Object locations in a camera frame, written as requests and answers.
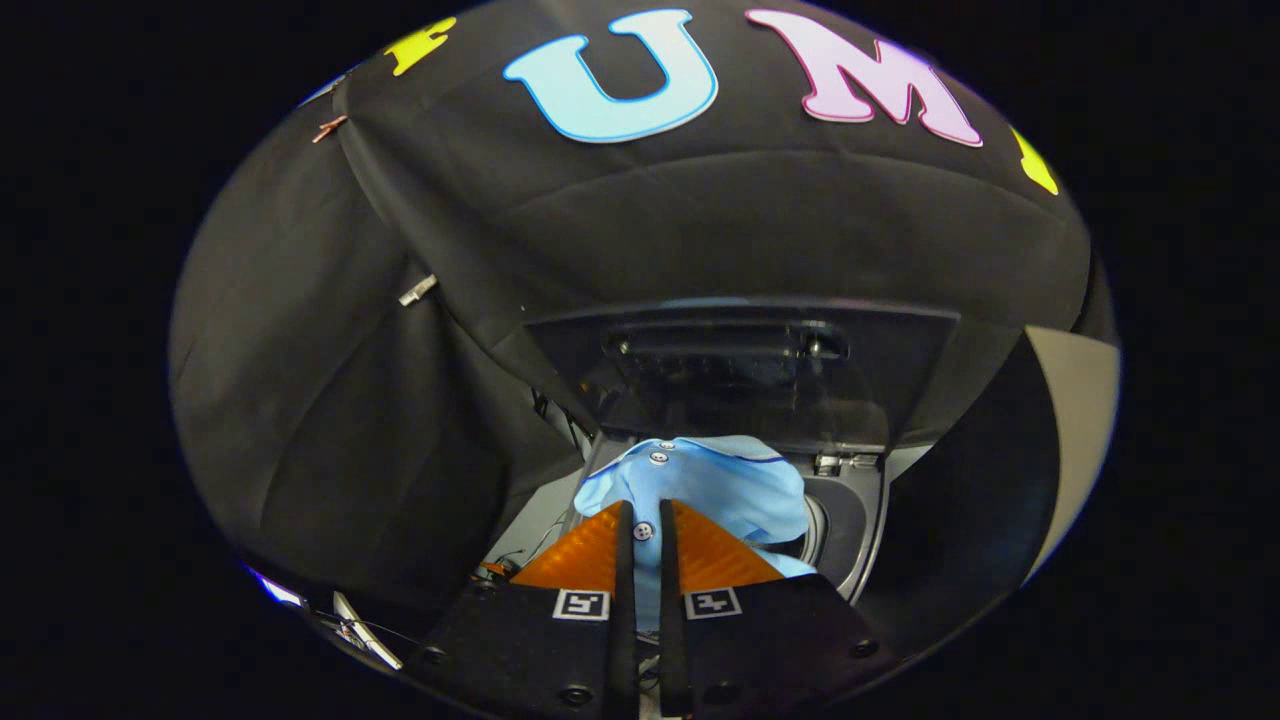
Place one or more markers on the copper metal clip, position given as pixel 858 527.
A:
pixel 327 128

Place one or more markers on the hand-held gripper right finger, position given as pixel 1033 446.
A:
pixel 672 620

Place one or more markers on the light blue polo shirt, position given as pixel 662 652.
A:
pixel 730 490

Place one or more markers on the grey washing machine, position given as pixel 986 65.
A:
pixel 850 530

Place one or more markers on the black backdrop cloth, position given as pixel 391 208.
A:
pixel 700 220

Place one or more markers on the beige cabinet with black top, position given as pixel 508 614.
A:
pixel 1075 430

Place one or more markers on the silver metal clip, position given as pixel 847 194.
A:
pixel 418 290

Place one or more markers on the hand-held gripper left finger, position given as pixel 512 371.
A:
pixel 624 620

